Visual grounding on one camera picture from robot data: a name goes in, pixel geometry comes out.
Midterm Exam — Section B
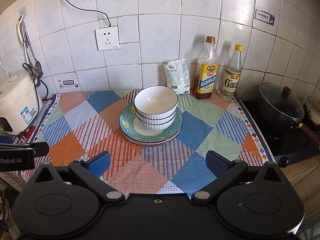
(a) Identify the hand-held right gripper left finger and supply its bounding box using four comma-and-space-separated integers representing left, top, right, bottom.
34, 151, 125, 202

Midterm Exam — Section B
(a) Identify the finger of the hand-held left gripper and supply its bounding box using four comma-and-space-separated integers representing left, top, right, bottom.
0, 142, 49, 157

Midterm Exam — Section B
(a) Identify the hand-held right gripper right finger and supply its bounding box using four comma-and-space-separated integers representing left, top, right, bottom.
191, 150, 287, 202

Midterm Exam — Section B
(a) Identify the green fried egg print plate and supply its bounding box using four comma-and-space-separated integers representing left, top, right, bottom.
119, 103, 183, 142

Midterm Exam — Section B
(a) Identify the white ribbed bowl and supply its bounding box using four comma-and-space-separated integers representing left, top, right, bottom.
134, 86, 179, 118
137, 119, 175, 133
135, 111, 177, 127

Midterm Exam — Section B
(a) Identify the colourful checkered tablecloth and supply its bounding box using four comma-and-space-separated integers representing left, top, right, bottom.
21, 89, 274, 195

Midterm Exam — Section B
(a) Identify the white rice cooker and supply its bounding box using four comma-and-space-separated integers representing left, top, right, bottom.
0, 73, 43, 136

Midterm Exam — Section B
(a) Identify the black stove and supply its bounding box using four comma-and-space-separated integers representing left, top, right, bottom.
236, 92, 320, 167

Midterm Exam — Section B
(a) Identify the metal ladle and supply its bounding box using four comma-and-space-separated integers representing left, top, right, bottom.
21, 20, 43, 78

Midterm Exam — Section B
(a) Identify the clear vinegar bottle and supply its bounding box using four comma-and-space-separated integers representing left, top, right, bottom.
220, 44, 244, 101

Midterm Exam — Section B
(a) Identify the metal spoon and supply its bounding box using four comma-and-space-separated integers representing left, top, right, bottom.
24, 21, 42, 68

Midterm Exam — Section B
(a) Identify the amber cooking wine bottle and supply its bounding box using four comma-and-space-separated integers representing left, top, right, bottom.
190, 36, 219, 100

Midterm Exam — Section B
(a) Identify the black pot with glass lid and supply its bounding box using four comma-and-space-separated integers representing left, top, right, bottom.
259, 82, 320, 153

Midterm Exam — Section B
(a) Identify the white seasoning bag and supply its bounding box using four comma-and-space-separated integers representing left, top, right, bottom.
164, 58, 192, 95

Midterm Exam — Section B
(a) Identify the cream enamel pot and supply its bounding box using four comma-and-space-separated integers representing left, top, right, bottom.
304, 96, 320, 128

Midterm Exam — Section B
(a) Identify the black rice cooker power cord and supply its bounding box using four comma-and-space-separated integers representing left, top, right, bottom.
22, 63, 49, 100

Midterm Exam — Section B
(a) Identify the black and white wall sticker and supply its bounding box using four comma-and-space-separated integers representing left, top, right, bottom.
57, 79, 81, 90

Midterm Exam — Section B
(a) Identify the white-handled hanging utensil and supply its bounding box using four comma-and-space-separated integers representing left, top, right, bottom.
16, 15, 25, 43

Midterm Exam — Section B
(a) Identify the white wall socket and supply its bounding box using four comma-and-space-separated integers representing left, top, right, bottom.
95, 26, 120, 51

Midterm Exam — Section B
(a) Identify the black wall cable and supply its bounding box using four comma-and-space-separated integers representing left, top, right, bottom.
58, 0, 112, 28

